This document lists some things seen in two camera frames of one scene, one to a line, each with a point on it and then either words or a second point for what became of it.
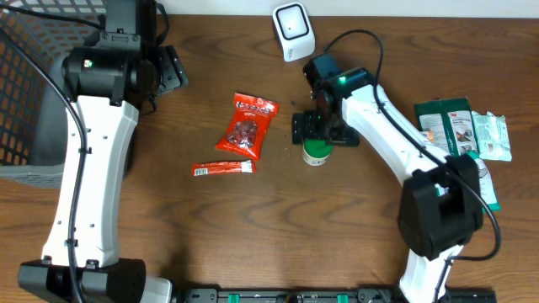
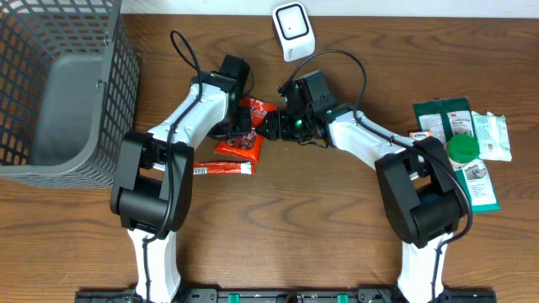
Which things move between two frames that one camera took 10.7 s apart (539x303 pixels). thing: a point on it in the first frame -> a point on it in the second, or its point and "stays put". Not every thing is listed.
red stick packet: x=223 y=167 stays put
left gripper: x=173 y=71 -> x=246 y=129
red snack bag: x=251 y=119 stays put
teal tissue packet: x=490 y=136 stays put
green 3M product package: x=449 y=124 stays put
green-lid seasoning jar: x=316 y=151 -> x=461 y=149
